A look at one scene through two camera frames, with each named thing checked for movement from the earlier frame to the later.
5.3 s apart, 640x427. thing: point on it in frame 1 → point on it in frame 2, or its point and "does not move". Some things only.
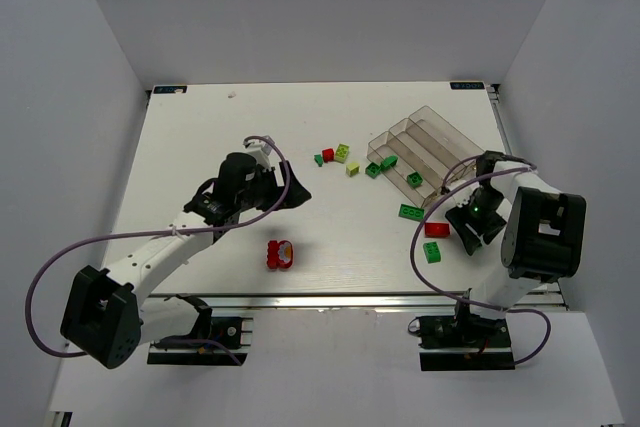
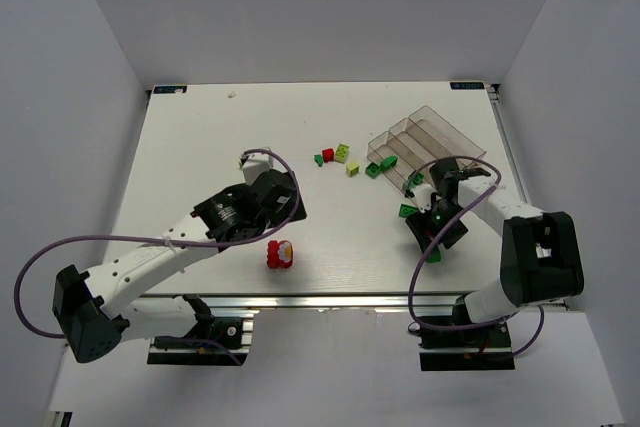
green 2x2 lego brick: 372,170 does not move
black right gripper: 473,223 → 441,228
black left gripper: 276,187 → 288,198
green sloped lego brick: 389,162 does not move
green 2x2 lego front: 432,252 does not move
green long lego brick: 411,212 does not move
